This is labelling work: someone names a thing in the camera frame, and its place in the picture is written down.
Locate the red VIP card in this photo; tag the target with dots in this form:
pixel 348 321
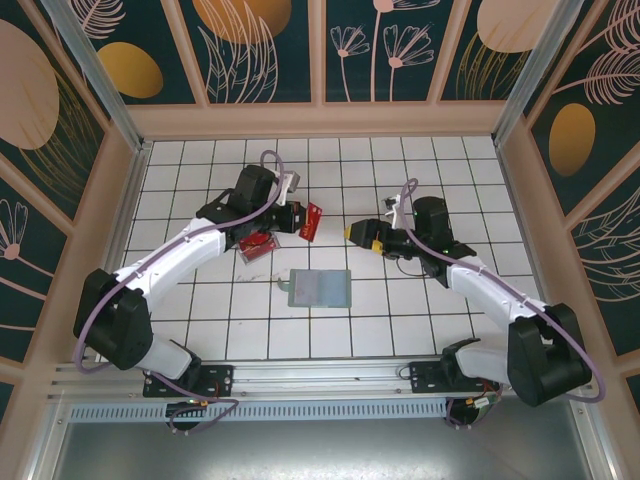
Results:
pixel 311 223

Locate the pale green card holder wallet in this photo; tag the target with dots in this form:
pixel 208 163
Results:
pixel 320 289

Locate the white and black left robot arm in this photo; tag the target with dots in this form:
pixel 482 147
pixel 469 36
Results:
pixel 175 255

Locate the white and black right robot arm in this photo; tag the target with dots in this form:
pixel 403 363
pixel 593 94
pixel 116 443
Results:
pixel 495 295

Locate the red card stack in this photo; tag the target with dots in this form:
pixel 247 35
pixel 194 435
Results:
pixel 257 245

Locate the steel sheet panel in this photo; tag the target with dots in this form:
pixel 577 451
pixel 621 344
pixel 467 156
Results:
pixel 320 450

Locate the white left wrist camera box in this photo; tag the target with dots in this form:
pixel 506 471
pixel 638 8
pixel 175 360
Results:
pixel 291 181

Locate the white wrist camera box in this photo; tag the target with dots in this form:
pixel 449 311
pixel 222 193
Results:
pixel 291 181
pixel 392 210

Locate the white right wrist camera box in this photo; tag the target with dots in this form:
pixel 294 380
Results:
pixel 392 210

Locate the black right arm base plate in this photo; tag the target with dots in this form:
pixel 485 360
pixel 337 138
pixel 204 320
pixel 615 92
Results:
pixel 425 375

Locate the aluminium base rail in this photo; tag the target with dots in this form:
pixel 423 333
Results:
pixel 320 377

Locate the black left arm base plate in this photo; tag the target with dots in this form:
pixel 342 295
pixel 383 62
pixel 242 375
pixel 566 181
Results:
pixel 215 377

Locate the aluminium frame post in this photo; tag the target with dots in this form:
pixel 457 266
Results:
pixel 87 65
pixel 547 65

